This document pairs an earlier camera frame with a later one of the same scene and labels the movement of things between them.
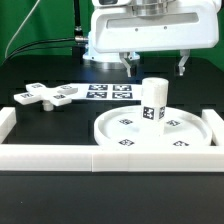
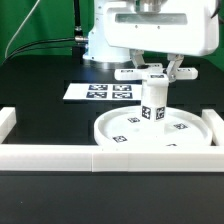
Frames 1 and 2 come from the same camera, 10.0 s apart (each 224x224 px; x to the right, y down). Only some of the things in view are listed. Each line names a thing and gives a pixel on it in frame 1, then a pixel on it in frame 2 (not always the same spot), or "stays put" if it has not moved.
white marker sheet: [108, 91] stays put
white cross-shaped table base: [45, 94] → [154, 73]
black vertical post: [78, 31] stays put
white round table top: [126, 127] stays put
